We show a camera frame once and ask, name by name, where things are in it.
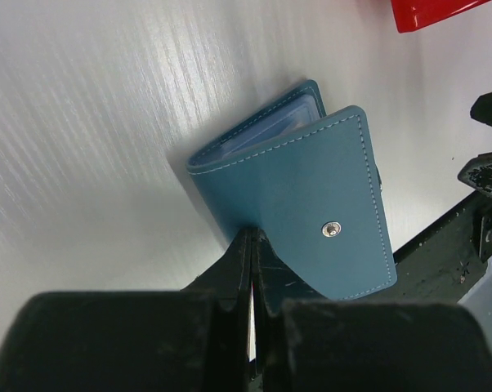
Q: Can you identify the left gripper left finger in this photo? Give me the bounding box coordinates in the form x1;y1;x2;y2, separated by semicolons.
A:
0;229;253;391

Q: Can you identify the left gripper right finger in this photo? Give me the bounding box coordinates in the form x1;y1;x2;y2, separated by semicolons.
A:
252;231;492;391

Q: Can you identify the red plastic bin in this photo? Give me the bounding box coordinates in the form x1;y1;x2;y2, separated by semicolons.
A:
391;0;490;33

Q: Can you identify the blue leather card holder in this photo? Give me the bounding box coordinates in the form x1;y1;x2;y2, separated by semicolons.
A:
186;79;397;300

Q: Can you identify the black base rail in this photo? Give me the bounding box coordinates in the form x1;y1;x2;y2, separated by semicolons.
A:
386;192;492;303

